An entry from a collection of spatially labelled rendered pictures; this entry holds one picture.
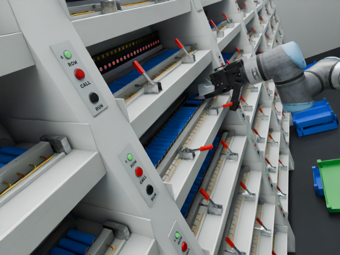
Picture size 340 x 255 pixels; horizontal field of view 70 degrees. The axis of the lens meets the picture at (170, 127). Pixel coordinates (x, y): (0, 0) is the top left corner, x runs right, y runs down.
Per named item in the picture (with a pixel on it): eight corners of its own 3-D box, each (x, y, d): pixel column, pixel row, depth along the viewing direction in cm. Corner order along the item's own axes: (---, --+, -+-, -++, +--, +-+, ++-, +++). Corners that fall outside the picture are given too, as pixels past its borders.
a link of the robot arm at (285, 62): (308, 73, 72) (297, 41, 69) (264, 87, 78) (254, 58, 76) (306, 65, 79) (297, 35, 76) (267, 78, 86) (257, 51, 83)
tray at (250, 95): (261, 87, 163) (262, 67, 157) (249, 133, 116) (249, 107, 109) (231, 87, 171) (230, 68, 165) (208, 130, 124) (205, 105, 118)
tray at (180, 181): (230, 104, 102) (229, 83, 98) (177, 216, 55) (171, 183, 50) (185, 103, 111) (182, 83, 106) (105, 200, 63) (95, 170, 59)
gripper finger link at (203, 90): (188, 87, 93) (211, 77, 89) (195, 100, 95) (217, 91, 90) (186, 89, 90) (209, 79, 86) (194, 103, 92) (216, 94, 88)
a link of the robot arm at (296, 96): (326, 99, 79) (315, 64, 76) (301, 117, 76) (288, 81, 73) (302, 98, 88) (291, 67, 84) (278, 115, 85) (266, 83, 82)
